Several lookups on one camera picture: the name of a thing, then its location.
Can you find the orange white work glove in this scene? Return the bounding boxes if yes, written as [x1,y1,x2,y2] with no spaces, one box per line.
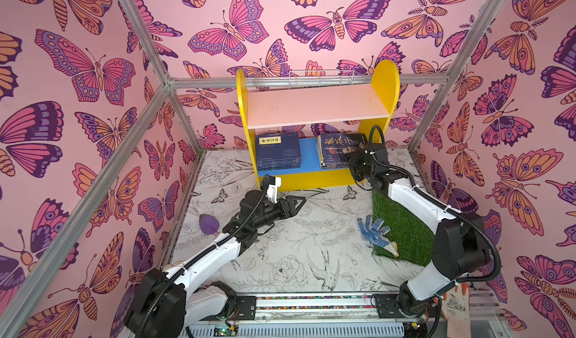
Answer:
[442,282,471,338]

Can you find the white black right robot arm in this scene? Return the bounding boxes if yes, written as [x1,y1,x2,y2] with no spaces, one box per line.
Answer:
[345,144,502,317]

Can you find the blue book yellow label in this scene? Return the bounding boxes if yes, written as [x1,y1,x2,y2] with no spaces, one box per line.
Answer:
[256,158,302,171]

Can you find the green artificial grass mat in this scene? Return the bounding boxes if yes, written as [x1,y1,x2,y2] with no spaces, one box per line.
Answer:
[372,192,434,267]

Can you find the black corrugated cable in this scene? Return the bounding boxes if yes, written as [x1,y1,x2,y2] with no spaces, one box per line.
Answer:
[367,124,503,283]
[134,174,276,338]

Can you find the black corrugated left cable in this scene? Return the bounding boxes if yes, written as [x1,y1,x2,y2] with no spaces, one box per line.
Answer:
[134,174,276,338]

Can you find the black corrugated right cable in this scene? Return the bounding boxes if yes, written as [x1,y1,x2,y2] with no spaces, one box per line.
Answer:
[367,124,503,283]

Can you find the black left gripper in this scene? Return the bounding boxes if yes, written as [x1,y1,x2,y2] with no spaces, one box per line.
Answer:
[248,198,305,233]

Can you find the yellow bookshelf pink blue shelves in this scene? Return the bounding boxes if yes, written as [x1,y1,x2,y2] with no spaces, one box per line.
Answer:
[236,60,401,192]

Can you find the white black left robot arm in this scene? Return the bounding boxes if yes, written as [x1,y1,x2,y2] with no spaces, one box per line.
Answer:
[124,190,307,337]

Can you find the purple egg-shaped sponge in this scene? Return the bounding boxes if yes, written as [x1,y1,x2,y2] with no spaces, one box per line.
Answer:
[199,213,220,236]

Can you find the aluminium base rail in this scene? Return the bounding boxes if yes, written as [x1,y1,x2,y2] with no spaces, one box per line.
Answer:
[130,291,500,338]

